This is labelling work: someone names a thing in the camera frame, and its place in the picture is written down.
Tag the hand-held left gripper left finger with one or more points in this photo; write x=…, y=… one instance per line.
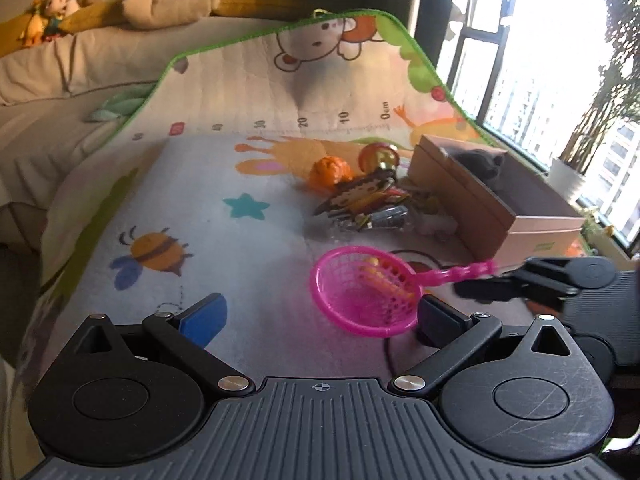
x=202, y=320

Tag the small yellow orange toy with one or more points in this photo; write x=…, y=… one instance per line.
x=377, y=272

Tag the black window frame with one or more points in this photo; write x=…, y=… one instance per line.
x=432, y=10

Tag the white plant pot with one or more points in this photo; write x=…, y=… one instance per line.
x=565, y=177

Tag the green leaf cushion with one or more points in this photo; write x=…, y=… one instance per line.
x=122, y=102

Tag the pink and white plush doll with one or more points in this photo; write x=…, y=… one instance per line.
x=57, y=1

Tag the white rolled plush pillow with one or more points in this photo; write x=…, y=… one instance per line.
x=165, y=2

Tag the cartoon animal play mat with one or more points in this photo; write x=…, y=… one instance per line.
x=250, y=245

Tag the red and gold ball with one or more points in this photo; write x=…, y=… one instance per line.
x=375, y=156

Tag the orange plastic toy bowl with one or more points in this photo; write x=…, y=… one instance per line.
x=330, y=172

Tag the green potted plant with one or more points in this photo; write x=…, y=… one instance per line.
x=617, y=85

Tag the pink toy scoop net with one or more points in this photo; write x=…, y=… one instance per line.
x=340, y=305

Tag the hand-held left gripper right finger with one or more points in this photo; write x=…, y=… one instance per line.
x=437, y=317

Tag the long yellow pillow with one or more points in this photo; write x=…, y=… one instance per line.
x=255, y=4

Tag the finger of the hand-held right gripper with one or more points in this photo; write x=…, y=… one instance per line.
x=515, y=291
x=545, y=271

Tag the brown cardboard box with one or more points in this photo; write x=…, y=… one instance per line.
x=465, y=205

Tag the colourful plush dragon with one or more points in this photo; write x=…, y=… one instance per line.
x=40, y=27

